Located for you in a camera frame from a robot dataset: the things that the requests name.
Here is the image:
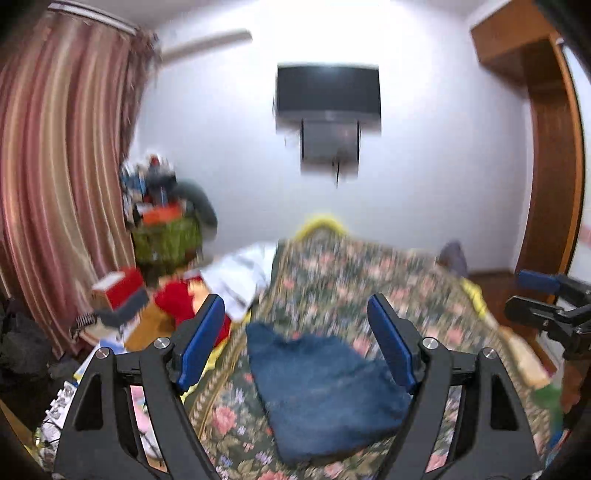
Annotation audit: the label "yellow cloth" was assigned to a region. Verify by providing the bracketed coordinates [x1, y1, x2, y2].
[295, 213, 352, 241]

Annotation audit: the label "purple grey bag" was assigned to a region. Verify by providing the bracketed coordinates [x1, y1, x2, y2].
[438, 241, 469, 278]

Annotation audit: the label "floral blanket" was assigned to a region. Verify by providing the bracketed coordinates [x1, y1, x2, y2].
[187, 228, 543, 480]

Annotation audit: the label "white air conditioner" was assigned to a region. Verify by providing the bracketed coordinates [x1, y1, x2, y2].
[159, 28, 254, 63]

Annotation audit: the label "wooden side table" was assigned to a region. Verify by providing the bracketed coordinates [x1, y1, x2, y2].
[95, 302, 178, 354]

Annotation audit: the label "striped red curtain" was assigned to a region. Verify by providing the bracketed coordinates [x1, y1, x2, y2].
[0, 9, 160, 358]

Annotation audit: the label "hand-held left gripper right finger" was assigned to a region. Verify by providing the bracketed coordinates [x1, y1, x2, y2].
[366, 293, 544, 480]

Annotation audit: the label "red box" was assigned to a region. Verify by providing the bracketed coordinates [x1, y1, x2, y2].
[91, 268, 151, 328]

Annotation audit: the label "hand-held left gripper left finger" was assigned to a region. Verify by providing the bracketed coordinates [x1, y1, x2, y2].
[52, 293, 227, 480]

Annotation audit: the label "grey television wall box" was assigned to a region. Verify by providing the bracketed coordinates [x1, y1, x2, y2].
[299, 119, 362, 175]

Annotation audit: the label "pile of printed papers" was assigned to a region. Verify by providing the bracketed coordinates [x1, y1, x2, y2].
[34, 355, 160, 467]

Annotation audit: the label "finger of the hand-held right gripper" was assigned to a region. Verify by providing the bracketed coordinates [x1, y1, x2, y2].
[516, 269, 591, 302]
[504, 296, 565, 333]

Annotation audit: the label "pile of small clutter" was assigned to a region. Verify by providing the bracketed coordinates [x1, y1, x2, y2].
[119, 152, 178, 227]

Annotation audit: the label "grey garment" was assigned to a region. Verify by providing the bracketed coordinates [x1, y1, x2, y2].
[174, 180, 219, 234]

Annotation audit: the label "black bag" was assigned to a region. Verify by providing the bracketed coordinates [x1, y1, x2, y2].
[0, 295, 63, 398]

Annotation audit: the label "blue denim jeans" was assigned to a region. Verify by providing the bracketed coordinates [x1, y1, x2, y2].
[245, 322, 414, 463]

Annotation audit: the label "white cloth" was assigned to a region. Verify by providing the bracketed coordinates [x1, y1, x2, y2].
[201, 244, 278, 321]

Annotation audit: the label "brown wooden wardrobe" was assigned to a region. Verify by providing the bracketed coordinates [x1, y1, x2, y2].
[470, 0, 566, 86]

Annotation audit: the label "red cloth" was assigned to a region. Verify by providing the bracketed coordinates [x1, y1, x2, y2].
[154, 276, 232, 344]

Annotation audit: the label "green basket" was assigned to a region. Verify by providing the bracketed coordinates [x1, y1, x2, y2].
[131, 216, 204, 273]

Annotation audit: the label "black wall television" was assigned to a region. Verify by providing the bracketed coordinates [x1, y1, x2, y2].
[276, 64, 383, 136]

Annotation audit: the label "wooden door frame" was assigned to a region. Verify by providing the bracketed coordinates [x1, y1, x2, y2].
[515, 39, 587, 305]

